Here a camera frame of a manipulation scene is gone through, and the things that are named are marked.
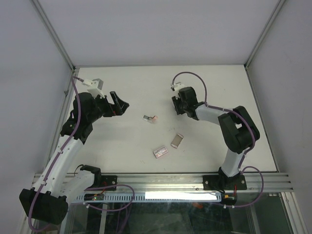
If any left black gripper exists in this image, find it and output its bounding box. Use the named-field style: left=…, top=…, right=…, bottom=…
left=87, top=91, right=129, bottom=122

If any right aluminium frame post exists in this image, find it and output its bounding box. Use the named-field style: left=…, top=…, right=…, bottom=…
left=244, top=0, right=287, bottom=70

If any aluminium frame post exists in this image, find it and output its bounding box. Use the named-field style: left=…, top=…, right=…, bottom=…
left=30, top=0, right=76, bottom=72
left=244, top=0, right=287, bottom=70

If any left aluminium frame post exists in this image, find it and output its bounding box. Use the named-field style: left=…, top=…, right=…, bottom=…
left=30, top=0, right=76, bottom=72

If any pink stapler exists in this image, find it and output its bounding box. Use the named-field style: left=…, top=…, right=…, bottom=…
left=142, top=115, right=158, bottom=123

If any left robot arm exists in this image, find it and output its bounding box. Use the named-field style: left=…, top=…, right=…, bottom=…
left=19, top=91, right=130, bottom=225

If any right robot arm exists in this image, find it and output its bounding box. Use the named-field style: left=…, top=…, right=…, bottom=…
left=171, top=84, right=260, bottom=189

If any staple box tray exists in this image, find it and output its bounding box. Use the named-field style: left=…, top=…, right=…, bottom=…
left=171, top=133, right=184, bottom=149

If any red white staple box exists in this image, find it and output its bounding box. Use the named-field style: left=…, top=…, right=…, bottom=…
left=153, top=146, right=168, bottom=158

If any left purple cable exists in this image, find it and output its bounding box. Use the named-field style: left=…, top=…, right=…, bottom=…
left=28, top=76, right=135, bottom=234

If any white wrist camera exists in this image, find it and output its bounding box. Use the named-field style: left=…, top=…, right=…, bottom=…
left=171, top=82, right=185, bottom=92
left=82, top=78, right=105, bottom=98

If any white slotted cable duct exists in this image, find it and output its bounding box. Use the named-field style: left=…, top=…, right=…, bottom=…
left=74, top=192, right=221, bottom=203

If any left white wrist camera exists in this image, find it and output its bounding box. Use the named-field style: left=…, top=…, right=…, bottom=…
left=82, top=78, right=105, bottom=98

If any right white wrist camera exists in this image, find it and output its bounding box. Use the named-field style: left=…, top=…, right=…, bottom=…
left=171, top=82, right=185, bottom=92

